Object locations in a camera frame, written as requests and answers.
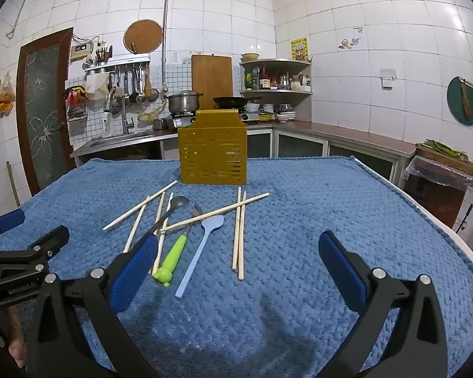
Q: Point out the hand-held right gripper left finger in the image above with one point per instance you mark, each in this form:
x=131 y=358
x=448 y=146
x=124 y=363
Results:
x=136 y=269

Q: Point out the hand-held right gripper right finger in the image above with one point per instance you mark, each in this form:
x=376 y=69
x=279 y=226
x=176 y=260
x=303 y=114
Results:
x=341 y=273

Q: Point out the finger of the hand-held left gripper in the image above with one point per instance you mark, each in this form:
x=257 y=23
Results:
x=49 y=240
x=8 y=220

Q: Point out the pale wooden chopstick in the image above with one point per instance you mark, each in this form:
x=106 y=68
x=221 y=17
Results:
x=138 y=221
x=140 y=206
x=242 y=252
x=167 y=214
x=236 y=240
x=236 y=206
x=161 y=206

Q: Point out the yellow perforated utensil holder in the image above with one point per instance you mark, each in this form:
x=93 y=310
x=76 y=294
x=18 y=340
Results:
x=213 y=153

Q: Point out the person's left hand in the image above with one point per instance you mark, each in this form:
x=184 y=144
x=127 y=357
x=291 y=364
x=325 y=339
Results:
x=17 y=342

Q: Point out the blue textured blanket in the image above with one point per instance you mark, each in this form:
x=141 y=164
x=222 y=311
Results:
x=291 y=323

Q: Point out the light blue plastic spoon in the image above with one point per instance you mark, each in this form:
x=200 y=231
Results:
x=215 y=222

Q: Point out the brown frosted glass door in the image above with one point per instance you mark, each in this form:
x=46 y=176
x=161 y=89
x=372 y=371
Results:
x=43 y=126

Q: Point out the orange hanging plastic bag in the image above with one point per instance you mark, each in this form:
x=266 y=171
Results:
x=4 y=100

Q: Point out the steel kitchen sink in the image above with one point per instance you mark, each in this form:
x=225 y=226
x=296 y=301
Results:
x=118 y=139

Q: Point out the bin with clear plastic bag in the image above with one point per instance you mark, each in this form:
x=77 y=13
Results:
x=437 y=181

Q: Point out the kitchen counter cabinet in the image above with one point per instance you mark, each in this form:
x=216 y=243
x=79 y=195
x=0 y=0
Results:
x=339 y=138

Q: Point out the red hanging bag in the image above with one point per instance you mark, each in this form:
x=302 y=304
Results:
x=75 y=96

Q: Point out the steel faucet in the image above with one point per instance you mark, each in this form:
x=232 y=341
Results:
x=124 y=114

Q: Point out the steel gas stove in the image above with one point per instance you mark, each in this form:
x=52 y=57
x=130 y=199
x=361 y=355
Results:
x=167 y=122

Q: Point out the wooden board under vegetables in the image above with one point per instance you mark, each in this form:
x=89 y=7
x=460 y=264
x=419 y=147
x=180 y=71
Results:
x=457 y=165

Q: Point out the white hanging cloth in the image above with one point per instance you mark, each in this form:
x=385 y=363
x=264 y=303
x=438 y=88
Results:
x=95 y=86

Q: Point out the green vegetables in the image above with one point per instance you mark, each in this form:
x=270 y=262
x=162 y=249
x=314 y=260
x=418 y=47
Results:
x=443 y=147

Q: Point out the hanging black ladle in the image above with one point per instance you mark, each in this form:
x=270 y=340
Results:
x=134 y=96

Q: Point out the steel cooking pot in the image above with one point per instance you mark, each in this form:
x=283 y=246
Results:
x=183 y=102

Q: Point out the hanging strainer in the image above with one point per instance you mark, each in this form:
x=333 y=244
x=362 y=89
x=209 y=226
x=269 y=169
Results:
x=151 y=92

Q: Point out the stack of white bowls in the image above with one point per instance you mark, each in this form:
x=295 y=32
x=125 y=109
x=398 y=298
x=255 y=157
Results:
x=270 y=108

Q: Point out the black wok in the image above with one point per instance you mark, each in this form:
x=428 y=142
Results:
x=228 y=101

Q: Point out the grey corner shelf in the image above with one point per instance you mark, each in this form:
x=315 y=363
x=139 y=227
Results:
x=276 y=92

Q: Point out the wooden cutting board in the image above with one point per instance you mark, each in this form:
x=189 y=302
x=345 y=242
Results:
x=211 y=78

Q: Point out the red-capped sauce bottle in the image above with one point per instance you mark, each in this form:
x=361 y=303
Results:
x=265 y=80

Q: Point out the green bottle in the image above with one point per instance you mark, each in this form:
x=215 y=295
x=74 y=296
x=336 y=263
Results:
x=248 y=80

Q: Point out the round wooden board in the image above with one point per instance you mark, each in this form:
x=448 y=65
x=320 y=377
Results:
x=144 y=36

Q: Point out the yellow bowl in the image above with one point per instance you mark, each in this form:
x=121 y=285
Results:
x=250 y=57

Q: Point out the grey vertical pipe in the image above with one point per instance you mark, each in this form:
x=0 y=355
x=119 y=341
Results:
x=165 y=27

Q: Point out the white wall control box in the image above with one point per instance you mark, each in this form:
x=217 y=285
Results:
x=81 y=50

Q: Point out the steel wall utensil rack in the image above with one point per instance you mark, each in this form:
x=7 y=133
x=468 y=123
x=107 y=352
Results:
x=116 y=63

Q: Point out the white wall socket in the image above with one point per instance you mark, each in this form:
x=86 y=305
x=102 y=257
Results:
x=388 y=78

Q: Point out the green round wall board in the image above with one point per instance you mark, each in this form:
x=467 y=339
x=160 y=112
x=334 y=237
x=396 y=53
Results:
x=455 y=102

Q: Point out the yellow wall poster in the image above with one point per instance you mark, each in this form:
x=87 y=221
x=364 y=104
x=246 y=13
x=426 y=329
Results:
x=299 y=49

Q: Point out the wall stickers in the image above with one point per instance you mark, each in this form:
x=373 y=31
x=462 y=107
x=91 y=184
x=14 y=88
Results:
x=349 y=41

